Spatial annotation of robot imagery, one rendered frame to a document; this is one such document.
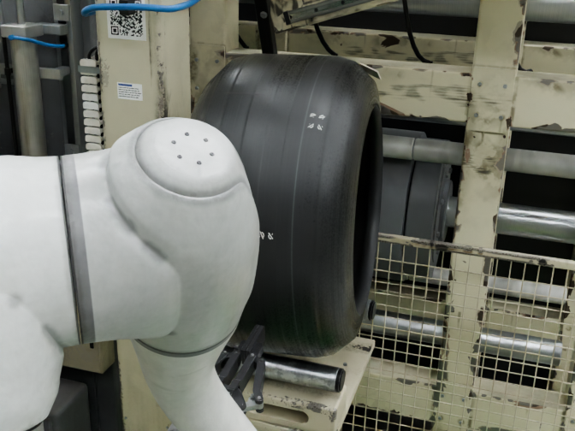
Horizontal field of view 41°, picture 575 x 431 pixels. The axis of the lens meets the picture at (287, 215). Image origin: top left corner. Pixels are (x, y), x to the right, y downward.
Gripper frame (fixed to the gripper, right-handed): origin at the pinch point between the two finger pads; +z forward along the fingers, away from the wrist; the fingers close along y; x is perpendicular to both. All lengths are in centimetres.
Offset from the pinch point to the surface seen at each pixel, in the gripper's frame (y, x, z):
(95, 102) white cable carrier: 39, -29, 25
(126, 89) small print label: 32, -32, 24
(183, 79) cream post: 25, -32, 33
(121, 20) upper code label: 32, -44, 26
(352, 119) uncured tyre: -10.9, -32.6, 20.5
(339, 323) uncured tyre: -12.4, -1.1, 8.0
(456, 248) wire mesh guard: -27, 12, 59
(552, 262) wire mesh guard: -47, 12, 59
